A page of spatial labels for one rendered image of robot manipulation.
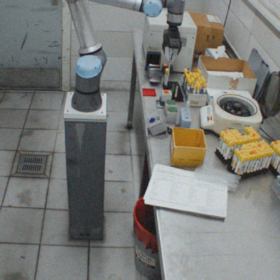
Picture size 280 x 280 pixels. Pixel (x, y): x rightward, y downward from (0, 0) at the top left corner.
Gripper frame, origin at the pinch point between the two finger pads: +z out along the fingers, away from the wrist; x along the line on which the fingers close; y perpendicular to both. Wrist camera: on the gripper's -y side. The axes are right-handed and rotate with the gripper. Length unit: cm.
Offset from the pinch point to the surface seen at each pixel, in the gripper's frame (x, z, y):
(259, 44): -57, -1, 31
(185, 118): -5.2, 14.5, -26.4
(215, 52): -41, 19, 61
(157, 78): 1.4, 20.3, 20.6
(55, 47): 75, 66, 163
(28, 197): 79, 112, 19
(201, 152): -9, 16, -47
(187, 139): -5.4, 20.0, -34.2
